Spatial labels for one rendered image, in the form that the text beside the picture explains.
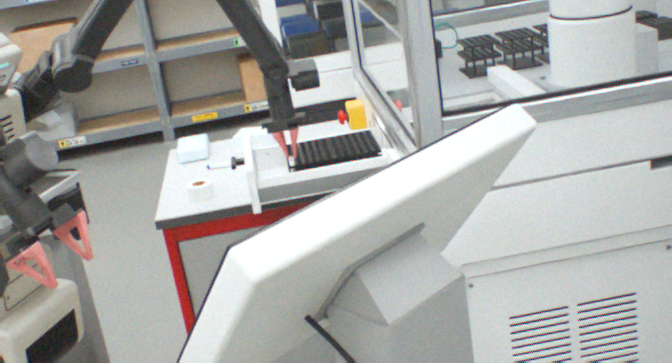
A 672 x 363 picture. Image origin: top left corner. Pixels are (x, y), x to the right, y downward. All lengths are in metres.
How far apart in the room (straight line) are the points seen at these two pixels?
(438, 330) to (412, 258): 0.10
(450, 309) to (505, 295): 0.60
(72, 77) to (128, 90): 4.42
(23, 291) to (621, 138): 1.21
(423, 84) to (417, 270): 0.50
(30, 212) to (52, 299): 0.48
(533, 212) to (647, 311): 0.34
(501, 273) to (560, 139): 0.28
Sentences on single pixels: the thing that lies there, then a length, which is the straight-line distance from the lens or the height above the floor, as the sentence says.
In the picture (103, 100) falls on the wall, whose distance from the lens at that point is 6.29.
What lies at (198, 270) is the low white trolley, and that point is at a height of 0.59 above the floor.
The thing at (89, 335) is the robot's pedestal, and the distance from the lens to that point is 2.65.
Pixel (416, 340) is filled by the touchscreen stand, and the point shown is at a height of 0.98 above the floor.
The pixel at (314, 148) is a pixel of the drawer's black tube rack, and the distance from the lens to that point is 2.13.
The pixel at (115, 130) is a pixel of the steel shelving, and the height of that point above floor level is 0.15.
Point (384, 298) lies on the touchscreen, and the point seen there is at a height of 1.04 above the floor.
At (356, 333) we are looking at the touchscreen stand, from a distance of 1.09.
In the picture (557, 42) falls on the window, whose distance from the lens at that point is 1.61.
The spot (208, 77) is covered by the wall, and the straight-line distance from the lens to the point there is 6.24.
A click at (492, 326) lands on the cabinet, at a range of 1.76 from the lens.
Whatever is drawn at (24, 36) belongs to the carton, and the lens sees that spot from 5.82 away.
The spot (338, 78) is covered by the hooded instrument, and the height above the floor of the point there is 0.88.
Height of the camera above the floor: 1.54
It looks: 19 degrees down
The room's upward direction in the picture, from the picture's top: 9 degrees counter-clockwise
